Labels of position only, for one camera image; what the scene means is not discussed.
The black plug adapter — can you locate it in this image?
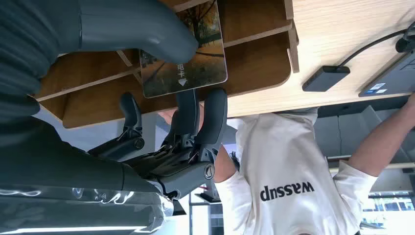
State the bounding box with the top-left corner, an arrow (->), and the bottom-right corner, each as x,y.
395,22 -> 415,53

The grey laptop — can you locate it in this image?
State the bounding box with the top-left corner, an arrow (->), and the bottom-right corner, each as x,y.
358,51 -> 415,98

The brown wooden card rack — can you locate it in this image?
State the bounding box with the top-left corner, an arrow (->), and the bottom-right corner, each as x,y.
32,0 -> 300,130

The ribbed grey right arm sleeve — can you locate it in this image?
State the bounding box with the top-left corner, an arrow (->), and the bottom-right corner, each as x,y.
0,0 -> 82,118

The black hub cable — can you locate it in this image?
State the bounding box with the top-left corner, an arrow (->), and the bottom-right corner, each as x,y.
337,28 -> 409,69

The black usb hub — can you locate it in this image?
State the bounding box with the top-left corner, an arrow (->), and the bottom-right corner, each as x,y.
302,66 -> 351,93

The person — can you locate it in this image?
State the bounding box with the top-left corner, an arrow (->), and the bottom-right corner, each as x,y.
158,93 -> 415,235

